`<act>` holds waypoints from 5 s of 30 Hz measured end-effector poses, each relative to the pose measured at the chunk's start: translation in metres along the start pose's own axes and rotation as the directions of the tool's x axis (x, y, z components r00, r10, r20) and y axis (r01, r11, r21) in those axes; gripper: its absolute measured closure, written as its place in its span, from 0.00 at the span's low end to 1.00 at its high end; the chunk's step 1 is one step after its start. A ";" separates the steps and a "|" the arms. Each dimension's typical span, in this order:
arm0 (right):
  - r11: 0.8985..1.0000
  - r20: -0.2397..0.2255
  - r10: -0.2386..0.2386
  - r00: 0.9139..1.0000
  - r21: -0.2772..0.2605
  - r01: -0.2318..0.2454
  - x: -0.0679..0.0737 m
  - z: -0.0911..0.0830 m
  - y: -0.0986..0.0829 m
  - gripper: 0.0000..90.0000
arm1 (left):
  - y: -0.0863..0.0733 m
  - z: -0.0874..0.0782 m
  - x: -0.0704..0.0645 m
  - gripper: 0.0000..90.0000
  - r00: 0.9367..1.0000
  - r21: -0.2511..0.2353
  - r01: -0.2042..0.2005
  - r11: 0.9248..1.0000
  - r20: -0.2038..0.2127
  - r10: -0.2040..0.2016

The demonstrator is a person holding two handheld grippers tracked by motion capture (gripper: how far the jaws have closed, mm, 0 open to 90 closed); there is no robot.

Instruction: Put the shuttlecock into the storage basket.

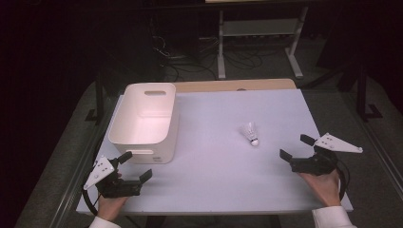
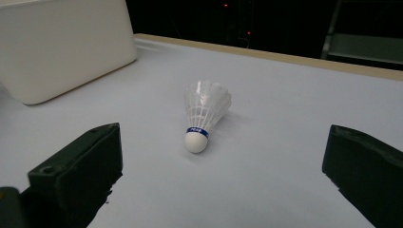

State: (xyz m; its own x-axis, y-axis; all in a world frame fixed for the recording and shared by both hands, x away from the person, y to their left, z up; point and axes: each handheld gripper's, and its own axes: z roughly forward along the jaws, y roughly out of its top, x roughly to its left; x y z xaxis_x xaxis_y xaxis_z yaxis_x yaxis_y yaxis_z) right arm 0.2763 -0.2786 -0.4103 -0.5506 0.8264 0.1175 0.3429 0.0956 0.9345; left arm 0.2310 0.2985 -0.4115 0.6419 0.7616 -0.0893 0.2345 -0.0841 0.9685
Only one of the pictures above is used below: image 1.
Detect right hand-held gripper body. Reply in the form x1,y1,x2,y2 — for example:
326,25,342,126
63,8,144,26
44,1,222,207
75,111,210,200
289,132,364,177

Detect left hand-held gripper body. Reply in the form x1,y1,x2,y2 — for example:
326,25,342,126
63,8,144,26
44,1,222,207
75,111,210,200
83,155,144,200

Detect white plastic storage bin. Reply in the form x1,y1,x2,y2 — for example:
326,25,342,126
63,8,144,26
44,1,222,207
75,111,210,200
107,82,180,165

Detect white feather shuttlecock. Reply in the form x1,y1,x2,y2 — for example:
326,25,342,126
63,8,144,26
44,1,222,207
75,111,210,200
240,122,260,147

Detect person's left hand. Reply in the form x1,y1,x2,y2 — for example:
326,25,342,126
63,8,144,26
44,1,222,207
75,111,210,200
96,195,129,222

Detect person's right hand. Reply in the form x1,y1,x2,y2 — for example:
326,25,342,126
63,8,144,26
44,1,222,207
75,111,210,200
298,168,342,209

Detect black metal stand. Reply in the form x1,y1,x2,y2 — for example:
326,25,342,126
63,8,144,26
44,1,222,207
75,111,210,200
85,71,106,125
355,62,384,124

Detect white board on table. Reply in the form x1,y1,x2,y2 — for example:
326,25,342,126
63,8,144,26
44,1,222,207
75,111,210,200
76,88,355,217

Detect wooden table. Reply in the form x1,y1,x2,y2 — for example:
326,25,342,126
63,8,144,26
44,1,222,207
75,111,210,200
173,78,297,94

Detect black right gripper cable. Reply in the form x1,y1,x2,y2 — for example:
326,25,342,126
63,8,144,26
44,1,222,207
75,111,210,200
335,159,352,201

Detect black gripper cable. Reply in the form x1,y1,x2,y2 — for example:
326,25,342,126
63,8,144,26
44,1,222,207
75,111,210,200
335,159,352,201
82,184,100,217

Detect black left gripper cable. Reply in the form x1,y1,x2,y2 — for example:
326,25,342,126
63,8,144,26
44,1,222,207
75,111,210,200
82,184,100,217

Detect black floor cables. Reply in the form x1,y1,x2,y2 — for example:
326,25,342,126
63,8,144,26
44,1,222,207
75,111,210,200
151,33,264,82

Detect white metal desk frame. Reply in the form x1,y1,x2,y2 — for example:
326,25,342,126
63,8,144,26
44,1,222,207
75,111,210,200
217,5,310,81

